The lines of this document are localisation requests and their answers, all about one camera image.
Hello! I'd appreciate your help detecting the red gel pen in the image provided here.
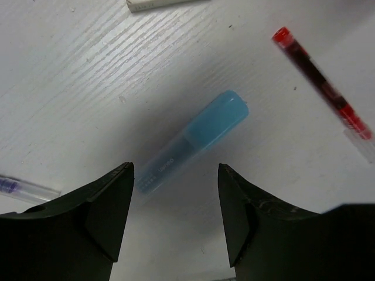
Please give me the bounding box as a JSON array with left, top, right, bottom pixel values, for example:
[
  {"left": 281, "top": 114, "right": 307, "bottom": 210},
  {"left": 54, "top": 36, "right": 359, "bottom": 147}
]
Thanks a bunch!
[{"left": 272, "top": 27, "right": 374, "bottom": 163}]

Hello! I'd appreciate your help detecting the purple gel pen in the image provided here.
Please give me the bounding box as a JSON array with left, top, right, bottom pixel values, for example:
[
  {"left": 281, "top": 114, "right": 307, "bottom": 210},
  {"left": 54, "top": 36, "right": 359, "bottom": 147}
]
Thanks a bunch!
[{"left": 1, "top": 176, "right": 61, "bottom": 204}]

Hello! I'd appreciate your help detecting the blue highlighter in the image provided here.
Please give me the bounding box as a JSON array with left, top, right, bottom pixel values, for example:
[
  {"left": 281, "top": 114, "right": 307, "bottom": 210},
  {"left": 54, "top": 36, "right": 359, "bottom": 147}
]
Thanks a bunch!
[{"left": 135, "top": 90, "right": 249, "bottom": 197}]

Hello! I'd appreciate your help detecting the white eraser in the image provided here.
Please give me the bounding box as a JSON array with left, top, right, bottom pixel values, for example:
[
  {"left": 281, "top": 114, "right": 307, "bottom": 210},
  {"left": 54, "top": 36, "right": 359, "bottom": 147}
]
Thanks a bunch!
[{"left": 126, "top": 0, "right": 212, "bottom": 13}]

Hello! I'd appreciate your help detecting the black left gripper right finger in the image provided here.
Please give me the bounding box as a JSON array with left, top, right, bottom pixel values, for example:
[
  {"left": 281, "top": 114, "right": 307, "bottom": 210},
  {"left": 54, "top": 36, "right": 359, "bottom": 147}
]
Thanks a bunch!
[{"left": 218, "top": 164, "right": 374, "bottom": 280}]

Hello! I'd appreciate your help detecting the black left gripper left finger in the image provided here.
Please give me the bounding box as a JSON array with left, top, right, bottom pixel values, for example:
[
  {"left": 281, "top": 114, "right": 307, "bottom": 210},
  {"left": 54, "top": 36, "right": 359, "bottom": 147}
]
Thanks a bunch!
[{"left": 1, "top": 162, "right": 134, "bottom": 280}]

